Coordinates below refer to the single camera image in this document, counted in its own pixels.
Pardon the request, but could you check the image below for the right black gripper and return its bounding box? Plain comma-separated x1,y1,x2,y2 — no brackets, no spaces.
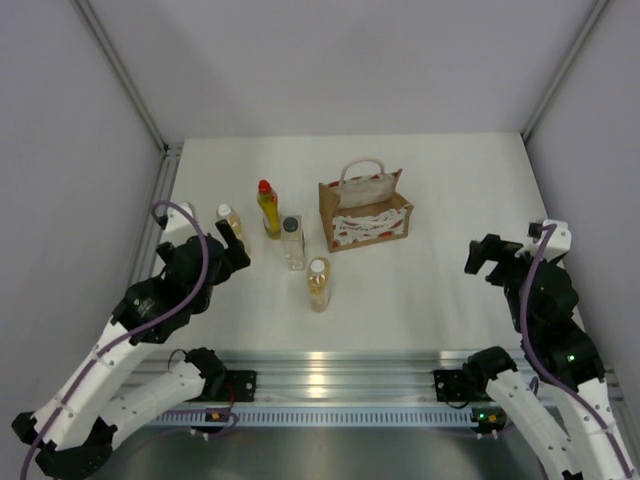
464,233,557,333

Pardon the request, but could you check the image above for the white cap amber bottle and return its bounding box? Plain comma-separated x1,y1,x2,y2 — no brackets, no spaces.
216,203,250,252

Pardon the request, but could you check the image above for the grey cap clear bottle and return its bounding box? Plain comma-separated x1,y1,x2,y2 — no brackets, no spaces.
281,215,306,271

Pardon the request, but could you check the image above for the red cap yellow bottle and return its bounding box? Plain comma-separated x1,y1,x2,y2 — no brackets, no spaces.
257,179,281,240

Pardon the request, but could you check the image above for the white cap clear bottle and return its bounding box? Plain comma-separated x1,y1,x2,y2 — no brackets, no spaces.
307,257,332,313

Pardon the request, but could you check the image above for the burlap watermelon canvas bag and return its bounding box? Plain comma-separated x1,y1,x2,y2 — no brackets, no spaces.
318,158,414,253

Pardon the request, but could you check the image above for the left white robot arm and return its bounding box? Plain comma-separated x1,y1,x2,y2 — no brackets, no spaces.
12,220,250,479

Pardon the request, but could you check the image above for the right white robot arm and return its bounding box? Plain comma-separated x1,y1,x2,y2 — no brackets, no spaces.
463,220,639,479

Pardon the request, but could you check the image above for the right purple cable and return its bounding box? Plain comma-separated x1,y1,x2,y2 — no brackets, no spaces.
469,224,636,480

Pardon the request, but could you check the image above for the purple cable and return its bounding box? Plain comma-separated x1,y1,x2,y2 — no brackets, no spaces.
469,224,636,480
19,200,240,480

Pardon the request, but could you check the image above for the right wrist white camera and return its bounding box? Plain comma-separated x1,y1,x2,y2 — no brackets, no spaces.
523,219,572,262

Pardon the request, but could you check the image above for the wrist white camera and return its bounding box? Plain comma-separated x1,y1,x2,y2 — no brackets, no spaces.
159,207,196,246
523,219,572,262

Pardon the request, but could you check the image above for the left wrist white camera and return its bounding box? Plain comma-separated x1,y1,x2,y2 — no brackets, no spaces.
159,207,196,246

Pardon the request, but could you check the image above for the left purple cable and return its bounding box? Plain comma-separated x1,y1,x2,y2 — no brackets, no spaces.
19,200,240,480

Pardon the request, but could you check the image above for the aluminium extrusion rail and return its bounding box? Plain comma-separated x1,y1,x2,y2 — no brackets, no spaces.
119,349,624,402

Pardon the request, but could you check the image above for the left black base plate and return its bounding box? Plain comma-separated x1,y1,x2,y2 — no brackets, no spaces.
197,370,257,403

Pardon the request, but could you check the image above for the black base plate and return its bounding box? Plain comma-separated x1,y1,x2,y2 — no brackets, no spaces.
433,369,491,409
197,370,257,403

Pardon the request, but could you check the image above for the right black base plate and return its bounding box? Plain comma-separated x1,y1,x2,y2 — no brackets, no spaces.
433,369,491,409

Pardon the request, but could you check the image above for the white slotted cable duct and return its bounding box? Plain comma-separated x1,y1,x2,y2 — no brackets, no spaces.
149,405,506,426

